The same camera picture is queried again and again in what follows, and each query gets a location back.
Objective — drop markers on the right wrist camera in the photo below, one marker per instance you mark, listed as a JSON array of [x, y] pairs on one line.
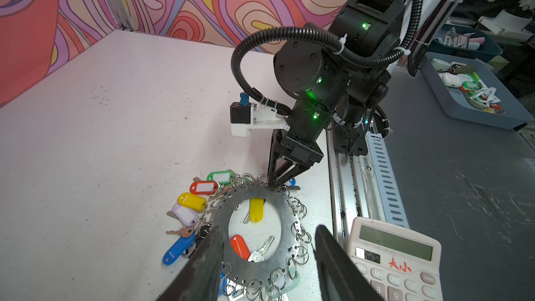
[[246, 117]]

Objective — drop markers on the grey plastic parts bin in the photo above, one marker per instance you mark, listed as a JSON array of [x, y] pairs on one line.
[[468, 91]]

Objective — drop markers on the blue tag key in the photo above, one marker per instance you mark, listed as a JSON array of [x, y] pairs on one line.
[[292, 184]]

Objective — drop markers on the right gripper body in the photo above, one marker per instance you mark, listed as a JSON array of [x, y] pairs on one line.
[[298, 150]]

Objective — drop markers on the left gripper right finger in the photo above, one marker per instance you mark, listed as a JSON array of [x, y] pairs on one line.
[[339, 278]]

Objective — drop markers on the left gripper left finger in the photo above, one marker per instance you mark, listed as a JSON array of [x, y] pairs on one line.
[[201, 275]]

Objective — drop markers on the white pink calculator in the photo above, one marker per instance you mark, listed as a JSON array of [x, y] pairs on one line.
[[398, 263]]

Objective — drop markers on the round keyring disc with keys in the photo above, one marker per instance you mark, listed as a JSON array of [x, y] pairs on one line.
[[265, 243]]

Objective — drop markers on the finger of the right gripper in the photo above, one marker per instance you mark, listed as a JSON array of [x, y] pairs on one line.
[[275, 162], [294, 166]]

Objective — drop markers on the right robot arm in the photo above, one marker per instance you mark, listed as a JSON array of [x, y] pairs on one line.
[[337, 75]]

